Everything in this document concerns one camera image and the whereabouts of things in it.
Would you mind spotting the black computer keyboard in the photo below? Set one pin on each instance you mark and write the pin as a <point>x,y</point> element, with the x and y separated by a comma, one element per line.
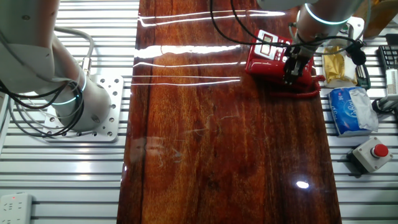
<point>388,57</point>

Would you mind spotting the gold tissue pack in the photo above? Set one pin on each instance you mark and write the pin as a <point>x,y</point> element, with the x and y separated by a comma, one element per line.
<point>334,67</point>

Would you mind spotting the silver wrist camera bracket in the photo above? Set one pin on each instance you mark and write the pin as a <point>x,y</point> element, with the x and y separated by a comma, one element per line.
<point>358,26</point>

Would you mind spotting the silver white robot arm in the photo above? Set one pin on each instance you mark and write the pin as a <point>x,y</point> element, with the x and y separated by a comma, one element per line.
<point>31,46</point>

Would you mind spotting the white power strip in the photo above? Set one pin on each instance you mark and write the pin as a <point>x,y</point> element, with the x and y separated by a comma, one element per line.
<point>15,208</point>

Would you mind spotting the grey box red stop button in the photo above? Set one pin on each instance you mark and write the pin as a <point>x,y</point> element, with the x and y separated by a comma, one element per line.
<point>367,155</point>

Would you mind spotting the red telephone base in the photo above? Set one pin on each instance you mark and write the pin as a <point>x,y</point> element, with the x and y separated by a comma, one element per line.
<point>265,46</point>

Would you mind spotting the silver robot mounting plate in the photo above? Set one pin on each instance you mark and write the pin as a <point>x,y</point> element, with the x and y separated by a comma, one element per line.
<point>112,93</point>

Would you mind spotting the blue tissue pack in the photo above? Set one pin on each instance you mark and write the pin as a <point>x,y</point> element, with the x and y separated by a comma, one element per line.
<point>345,118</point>

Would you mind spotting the small dark ribbed object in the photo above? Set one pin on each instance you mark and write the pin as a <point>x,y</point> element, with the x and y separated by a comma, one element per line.
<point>363,76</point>

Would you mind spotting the brown cardboard box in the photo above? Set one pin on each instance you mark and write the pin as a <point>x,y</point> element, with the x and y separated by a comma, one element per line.
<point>382,18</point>

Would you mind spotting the reddish brown wooden board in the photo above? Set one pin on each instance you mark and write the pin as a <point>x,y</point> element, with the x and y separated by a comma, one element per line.
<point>186,171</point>

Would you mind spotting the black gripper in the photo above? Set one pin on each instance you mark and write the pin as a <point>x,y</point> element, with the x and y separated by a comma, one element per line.
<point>301,57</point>

